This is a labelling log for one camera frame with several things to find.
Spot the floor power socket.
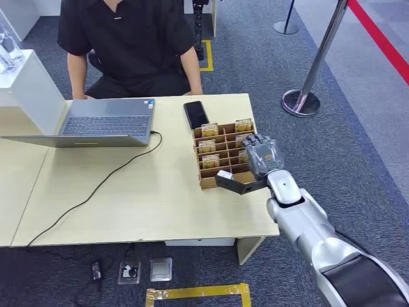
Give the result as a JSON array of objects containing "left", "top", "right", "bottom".
[{"left": 117, "top": 260, "right": 143, "bottom": 285}]

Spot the clear display case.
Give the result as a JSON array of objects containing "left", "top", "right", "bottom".
[{"left": 0, "top": 8, "right": 25, "bottom": 76}]

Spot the red barrier belt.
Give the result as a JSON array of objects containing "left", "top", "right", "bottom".
[{"left": 347, "top": 0, "right": 409, "bottom": 87}]

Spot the black laptop cable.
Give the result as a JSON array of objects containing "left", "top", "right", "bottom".
[{"left": 26, "top": 130, "right": 163, "bottom": 248}]

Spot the black tripod stand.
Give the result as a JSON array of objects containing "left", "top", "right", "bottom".
[{"left": 192, "top": 0, "right": 211, "bottom": 62}]

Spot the cardboard card holder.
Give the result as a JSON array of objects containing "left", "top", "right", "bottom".
[{"left": 192, "top": 122, "right": 257, "bottom": 191}]

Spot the chrome stanchion post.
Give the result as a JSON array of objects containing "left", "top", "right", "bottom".
[{"left": 281, "top": 0, "right": 349, "bottom": 118}]

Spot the black power adapter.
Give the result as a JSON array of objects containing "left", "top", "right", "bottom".
[{"left": 91, "top": 260, "right": 103, "bottom": 282}]

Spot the black smartphone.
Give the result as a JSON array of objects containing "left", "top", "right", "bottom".
[{"left": 183, "top": 100, "right": 211, "bottom": 131}]

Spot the grey laptop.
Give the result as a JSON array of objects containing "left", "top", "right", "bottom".
[{"left": 0, "top": 98, "right": 155, "bottom": 148}]

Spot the person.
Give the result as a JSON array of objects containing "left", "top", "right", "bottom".
[{"left": 57, "top": 0, "right": 204, "bottom": 101}]

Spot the metal floor box lid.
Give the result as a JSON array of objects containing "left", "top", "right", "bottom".
[{"left": 149, "top": 257, "right": 173, "bottom": 283}]

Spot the wooden desk leg panel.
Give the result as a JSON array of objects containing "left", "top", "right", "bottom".
[{"left": 236, "top": 235, "right": 266, "bottom": 267}]

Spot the white display pedestal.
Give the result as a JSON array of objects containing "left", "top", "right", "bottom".
[{"left": 0, "top": 49, "right": 66, "bottom": 137}]

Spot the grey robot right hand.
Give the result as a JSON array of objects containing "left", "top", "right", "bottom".
[{"left": 242, "top": 134, "right": 285, "bottom": 179}]

